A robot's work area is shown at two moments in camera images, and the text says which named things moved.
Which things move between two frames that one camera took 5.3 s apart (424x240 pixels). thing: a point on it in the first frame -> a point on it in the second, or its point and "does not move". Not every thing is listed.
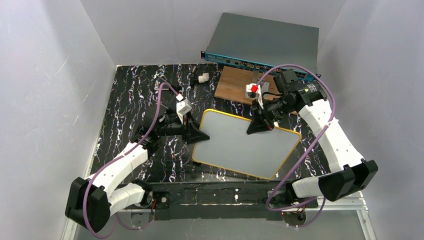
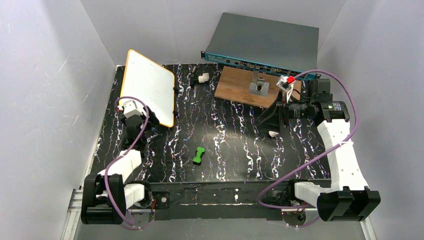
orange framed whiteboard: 260,154 -> 154,85
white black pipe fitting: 205,77 does not move
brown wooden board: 232,83 does not move
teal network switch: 264,45 does not move
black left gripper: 190,129 -> 145,117
